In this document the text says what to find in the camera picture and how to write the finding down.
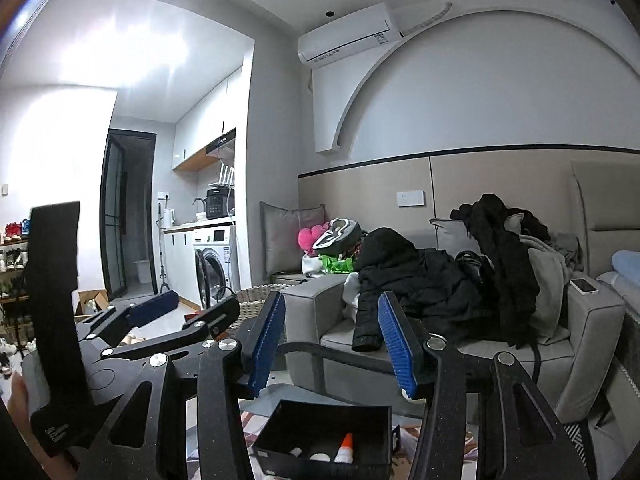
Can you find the black framed door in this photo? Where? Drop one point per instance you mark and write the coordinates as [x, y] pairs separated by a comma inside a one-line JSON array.
[[112, 210]]

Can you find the shoe rack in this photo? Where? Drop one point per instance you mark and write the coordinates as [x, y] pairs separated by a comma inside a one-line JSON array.
[[12, 260]]

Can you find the grey square cushion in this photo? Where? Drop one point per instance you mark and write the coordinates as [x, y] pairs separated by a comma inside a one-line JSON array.
[[447, 227], [287, 235]]

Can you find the grey blanket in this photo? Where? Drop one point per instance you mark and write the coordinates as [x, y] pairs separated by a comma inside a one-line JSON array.
[[547, 280]]

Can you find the glass coffee table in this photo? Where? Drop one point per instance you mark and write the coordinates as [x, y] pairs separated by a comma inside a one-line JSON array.
[[325, 349]]

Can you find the black range hood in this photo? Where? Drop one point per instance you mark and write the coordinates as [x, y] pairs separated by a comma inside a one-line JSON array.
[[220, 142]]

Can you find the light blue pillow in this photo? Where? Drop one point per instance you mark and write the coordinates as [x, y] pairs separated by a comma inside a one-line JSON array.
[[627, 262]]

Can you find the black faucet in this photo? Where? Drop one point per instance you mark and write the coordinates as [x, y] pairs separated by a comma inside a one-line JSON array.
[[200, 204]]

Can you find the white electric kettle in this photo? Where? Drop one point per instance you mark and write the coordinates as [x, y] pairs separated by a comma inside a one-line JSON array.
[[168, 217]]

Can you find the grey sofa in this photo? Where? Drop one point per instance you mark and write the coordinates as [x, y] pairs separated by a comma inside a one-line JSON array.
[[310, 305]]

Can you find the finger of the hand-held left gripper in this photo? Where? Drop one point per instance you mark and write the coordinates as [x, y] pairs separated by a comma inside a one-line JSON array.
[[150, 306], [215, 319]]

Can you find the black white patterned rug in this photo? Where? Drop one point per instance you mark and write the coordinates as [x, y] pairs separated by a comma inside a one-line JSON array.
[[577, 442]]

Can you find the black storage box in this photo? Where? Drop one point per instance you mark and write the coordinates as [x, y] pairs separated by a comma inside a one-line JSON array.
[[325, 430]]

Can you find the floor mop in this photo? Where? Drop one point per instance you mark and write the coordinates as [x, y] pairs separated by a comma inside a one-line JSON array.
[[162, 260]]

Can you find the white kitchen counter cabinet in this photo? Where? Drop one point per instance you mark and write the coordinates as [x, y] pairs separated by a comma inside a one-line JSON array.
[[177, 260]]

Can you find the person's left hand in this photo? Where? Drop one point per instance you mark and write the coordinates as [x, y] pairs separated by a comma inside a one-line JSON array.
[[19, 400]]

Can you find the white wall socket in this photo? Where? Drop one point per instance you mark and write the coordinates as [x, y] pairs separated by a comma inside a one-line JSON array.
[[411, 198]]

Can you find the white waste bin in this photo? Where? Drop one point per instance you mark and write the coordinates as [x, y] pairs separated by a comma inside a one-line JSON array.
[[142, 270]]

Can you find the wicker laundry basket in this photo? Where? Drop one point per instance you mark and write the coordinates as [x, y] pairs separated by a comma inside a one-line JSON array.
[[250, 295]]

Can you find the black puffer jacket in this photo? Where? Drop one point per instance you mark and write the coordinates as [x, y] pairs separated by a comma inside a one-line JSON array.
[[400, 280]]

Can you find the cardboard box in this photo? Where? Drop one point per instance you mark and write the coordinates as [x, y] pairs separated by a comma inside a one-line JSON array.
[[90, 302]]

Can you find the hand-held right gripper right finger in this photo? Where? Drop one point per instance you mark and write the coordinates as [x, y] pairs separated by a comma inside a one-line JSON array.
[[397, 350]]

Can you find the white upper cabinets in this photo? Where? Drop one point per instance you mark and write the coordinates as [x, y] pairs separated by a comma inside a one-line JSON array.
[[205, 125]]

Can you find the black kitchen appliance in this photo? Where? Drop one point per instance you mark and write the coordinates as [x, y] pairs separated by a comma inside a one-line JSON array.
[[220, 202]]

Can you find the white wall air conditioner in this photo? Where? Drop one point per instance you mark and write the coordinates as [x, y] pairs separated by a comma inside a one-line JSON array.
[[350, 32]]

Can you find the black clothes pile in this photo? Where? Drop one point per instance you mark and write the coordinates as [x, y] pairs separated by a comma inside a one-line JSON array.
[[500, 260]]

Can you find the beige upholstered headboard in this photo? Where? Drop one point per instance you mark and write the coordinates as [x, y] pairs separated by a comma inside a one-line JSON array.
[[605, 195]]

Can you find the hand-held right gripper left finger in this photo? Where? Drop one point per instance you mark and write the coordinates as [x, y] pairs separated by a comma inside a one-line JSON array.
[[264, 345]]

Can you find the white smartphone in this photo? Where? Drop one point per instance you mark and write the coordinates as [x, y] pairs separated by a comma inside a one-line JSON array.
[[584, 285]]

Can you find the white glue bottle orange cap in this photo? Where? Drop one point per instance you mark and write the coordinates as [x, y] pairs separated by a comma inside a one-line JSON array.
[[345, 450]]

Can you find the white router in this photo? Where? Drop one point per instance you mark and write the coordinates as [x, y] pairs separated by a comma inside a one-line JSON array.
[[227, 175]]

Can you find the white plastic bag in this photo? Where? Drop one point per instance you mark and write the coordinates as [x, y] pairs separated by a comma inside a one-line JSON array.
[[312, 265]]

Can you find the person's left forearm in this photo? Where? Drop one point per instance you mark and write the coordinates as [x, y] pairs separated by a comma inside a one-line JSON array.
[[15, 452]]

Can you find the pink plush toy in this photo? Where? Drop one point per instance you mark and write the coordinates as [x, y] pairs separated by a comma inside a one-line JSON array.
[[309, 237]]

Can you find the white washing machine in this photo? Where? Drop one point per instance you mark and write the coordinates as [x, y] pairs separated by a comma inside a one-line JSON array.
[[220, 245]]

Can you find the black white patterned helmet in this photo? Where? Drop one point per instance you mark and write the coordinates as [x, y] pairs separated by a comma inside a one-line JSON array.
[[337, 232]]

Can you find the green bag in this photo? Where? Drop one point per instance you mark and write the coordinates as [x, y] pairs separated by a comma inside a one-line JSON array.
[[334, 263]]

